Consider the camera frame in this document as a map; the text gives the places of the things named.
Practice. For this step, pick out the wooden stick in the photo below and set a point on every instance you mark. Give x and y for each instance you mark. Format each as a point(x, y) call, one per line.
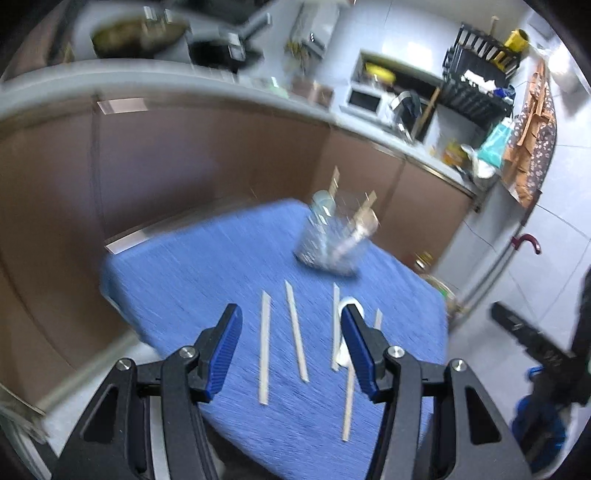
point(427, 113)

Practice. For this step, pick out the white water heater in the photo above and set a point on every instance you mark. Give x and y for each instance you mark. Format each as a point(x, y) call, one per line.
point(314, 25)

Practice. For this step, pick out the blue towel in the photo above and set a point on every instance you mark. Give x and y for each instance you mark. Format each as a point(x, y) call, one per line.
point(207, 258)

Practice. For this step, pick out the yellow roll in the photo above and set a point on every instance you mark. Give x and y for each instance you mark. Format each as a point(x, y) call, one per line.
point(515, 44)

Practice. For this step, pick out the bronze wok with lid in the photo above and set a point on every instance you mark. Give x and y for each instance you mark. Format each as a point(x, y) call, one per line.
point(134, 39)

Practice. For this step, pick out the black wok with lid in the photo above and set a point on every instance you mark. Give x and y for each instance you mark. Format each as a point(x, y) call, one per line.
point(221, 50)

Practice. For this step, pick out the wooden rolling pin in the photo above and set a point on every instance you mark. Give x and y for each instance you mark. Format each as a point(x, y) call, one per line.
point(495, 24)

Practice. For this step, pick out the white microwave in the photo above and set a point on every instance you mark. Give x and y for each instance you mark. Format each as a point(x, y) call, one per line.
point(364, 100)

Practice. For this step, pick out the teal hanging cloth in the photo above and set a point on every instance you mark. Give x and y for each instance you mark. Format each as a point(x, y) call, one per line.
point(495, 141)

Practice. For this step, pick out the white ceramic spoon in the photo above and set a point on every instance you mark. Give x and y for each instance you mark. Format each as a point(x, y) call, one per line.
point(344, 359)
point(366, 222)

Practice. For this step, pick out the trash bin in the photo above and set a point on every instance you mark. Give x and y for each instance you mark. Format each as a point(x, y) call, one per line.
point(438, 288)

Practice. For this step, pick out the black wall dish rack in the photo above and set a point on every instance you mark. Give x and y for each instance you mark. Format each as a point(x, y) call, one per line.
point(475, 92)

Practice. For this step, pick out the clear utensil holder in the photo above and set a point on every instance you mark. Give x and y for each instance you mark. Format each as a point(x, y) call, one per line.
point(318, 249)

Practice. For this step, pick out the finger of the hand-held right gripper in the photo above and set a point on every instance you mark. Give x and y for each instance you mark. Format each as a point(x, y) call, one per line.
point(526, 334)

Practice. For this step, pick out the metal faucet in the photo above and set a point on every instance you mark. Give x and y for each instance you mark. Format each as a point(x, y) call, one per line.
point(408, 108)

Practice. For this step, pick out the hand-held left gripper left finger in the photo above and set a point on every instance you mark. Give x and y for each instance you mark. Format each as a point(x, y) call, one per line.
point(224, 355)

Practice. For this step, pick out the cooking oil bottle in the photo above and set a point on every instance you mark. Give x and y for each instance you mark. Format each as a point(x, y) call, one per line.
point(424, 262)

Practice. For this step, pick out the yellow bowl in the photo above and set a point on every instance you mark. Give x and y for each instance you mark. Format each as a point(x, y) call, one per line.
point(379, 71)

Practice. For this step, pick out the floral apron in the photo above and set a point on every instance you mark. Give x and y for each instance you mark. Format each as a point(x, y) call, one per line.
point(535, 143)

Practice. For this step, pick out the person's right hand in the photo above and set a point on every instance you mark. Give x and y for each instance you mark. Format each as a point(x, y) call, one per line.
point(540, 429)

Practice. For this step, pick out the brown rice cooker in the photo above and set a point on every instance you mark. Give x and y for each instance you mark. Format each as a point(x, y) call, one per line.
point(314, 91)

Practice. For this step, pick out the yellow detergent bottle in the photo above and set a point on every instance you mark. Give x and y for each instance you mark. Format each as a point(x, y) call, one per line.
point(453, 154)

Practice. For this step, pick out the wooden chopstick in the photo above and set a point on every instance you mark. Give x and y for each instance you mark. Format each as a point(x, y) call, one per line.
point(264, 341)
point(334, 179)
point(334, 323)
point(347, 410)
point(295, 330)

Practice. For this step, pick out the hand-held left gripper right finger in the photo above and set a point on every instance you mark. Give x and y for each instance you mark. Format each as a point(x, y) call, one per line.
point(360, 350)

